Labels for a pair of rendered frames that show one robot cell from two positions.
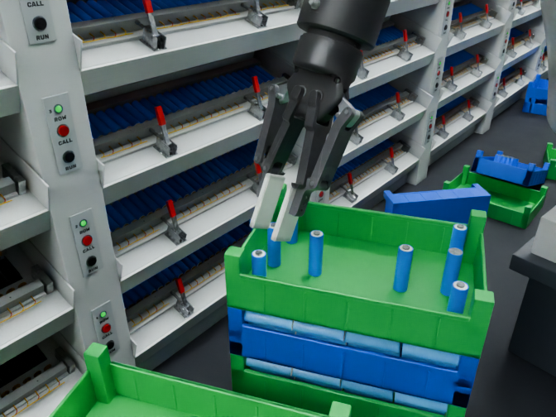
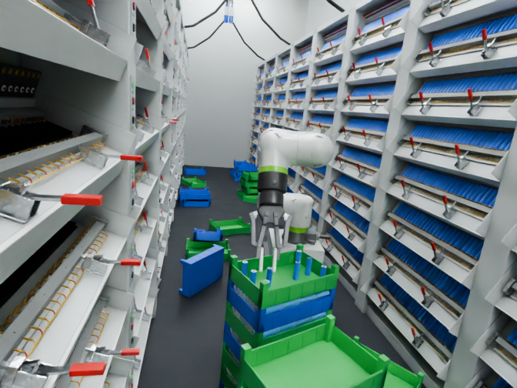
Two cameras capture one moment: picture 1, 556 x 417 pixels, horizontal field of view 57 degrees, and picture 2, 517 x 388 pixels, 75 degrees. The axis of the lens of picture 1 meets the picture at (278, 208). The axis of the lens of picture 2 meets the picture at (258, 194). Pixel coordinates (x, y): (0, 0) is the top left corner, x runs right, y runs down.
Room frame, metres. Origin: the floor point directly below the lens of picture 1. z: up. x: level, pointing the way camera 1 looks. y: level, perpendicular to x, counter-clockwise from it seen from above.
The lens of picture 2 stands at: (0.00, 0.75, 1.03)
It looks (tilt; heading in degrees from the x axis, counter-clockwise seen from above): 14 degrees down; 309
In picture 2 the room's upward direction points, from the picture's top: 6 degrees clockwise
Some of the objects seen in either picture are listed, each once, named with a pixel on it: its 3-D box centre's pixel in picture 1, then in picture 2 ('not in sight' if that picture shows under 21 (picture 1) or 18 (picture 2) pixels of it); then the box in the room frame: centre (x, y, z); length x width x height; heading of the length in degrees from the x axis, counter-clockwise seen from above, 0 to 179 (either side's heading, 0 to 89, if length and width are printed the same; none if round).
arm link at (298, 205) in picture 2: not in sight; (296, 212); (0.91, -0.72, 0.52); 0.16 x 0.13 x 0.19; 33
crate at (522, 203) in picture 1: (493, 194); (208, 249); (1.63, -0.77, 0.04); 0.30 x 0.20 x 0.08; 51
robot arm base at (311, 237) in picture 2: not in sight; (306, 235); (0.85, -0.76, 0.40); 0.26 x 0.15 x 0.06; 36
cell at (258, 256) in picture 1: (259, 273); not in sight; (0.52, 0.02, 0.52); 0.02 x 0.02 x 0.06
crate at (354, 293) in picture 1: (361, 256); (283, 272); (0.55, -0.11, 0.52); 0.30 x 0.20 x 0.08; 73
